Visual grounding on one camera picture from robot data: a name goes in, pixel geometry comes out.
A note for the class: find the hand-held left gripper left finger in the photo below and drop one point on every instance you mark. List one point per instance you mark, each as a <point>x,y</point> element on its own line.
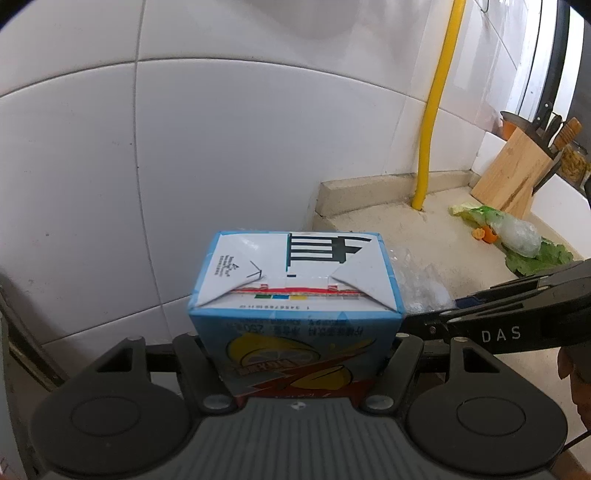
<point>198,369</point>

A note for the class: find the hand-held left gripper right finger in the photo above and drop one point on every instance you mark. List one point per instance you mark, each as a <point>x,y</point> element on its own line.
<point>397,364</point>

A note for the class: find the clear crumpled plastic wrap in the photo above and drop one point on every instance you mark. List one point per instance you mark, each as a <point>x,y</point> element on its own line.
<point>517,235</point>

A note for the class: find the orange container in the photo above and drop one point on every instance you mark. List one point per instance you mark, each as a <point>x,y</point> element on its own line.
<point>506,129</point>

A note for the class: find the blue red drink carton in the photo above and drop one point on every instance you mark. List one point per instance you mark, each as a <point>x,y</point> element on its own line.
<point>295,286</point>

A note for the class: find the yellow pipe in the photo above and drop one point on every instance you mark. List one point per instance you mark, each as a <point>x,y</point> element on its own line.
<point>438,92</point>

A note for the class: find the orange peel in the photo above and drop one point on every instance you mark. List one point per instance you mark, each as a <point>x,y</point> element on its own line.
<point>485,234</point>

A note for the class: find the dark green vegetable leaf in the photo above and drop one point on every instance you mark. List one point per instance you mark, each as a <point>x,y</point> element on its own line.
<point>549,256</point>

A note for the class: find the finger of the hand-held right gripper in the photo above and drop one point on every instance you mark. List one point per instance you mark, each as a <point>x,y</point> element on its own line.
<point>531,286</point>
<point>429,325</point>

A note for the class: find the large pale cabbage leaf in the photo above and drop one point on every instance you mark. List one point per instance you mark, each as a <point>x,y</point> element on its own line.
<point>480,213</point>

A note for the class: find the black scissors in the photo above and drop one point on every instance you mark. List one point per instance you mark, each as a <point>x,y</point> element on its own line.
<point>549,170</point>

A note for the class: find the clear plastic bag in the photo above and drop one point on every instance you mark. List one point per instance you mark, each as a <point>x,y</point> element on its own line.
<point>425,290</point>

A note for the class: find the wooden knife block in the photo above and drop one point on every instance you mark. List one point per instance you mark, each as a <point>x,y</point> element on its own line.
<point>512,170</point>

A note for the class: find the person's right hand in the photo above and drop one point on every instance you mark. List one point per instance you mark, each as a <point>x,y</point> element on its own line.
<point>579,383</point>

